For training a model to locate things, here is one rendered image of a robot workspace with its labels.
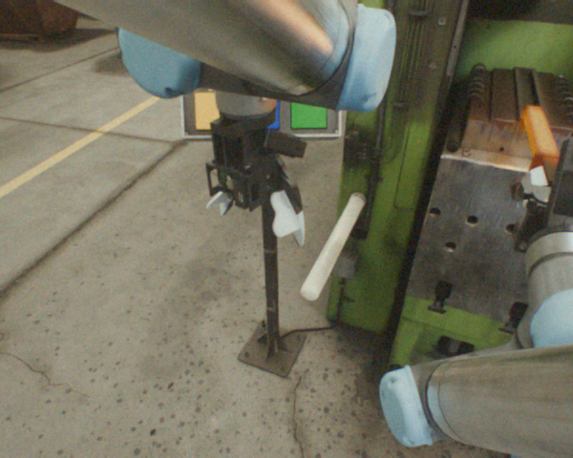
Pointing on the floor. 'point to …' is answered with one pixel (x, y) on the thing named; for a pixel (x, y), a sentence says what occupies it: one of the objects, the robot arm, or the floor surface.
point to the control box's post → (270, 269)
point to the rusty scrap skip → (27, 20)
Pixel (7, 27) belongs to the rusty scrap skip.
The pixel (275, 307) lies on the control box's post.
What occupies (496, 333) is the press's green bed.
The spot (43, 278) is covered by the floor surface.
